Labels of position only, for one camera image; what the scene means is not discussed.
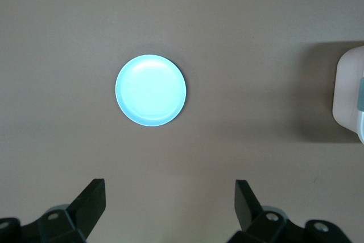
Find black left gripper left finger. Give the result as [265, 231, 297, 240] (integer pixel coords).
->
[0, 179, 106, 243]

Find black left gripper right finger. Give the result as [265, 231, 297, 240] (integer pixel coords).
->
[227, 180, 351, 243]

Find light blue round plate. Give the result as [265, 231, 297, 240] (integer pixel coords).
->
[115, 53, 188, 127]

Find white lidded box grey clasps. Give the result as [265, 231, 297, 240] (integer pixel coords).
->
[332, 46, 364, 145]

